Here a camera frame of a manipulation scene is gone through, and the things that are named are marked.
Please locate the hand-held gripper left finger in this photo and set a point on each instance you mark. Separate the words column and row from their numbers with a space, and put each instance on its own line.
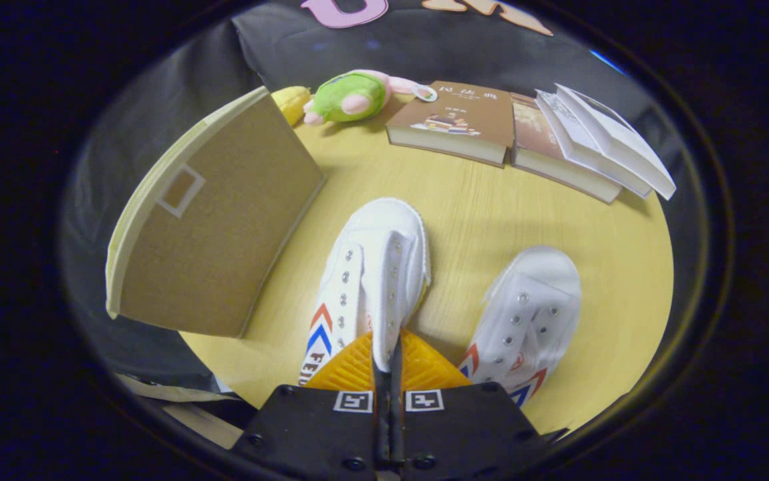
column 311, row 427

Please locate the green and pink plush toy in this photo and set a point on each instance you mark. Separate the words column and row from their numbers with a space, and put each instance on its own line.
column 347, row 97

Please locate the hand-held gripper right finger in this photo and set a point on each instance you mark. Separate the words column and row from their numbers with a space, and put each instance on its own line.
column 464, row 427

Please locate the white canvas shoe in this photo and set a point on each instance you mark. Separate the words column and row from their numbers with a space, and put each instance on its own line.
column 384, row 254
column 531, row 300

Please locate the yellow plush toy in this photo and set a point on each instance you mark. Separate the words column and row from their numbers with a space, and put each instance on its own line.
column 292, row 100

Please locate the brown lidded storage box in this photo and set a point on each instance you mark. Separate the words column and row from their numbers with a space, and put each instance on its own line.
column 224, row 227

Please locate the white paperback booklet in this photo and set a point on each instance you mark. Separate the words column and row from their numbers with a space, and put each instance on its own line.
column 625, row 143
column 578, row 147

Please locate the brown book with illustrated cover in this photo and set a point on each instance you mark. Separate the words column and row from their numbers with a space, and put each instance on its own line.
column 454, row 120

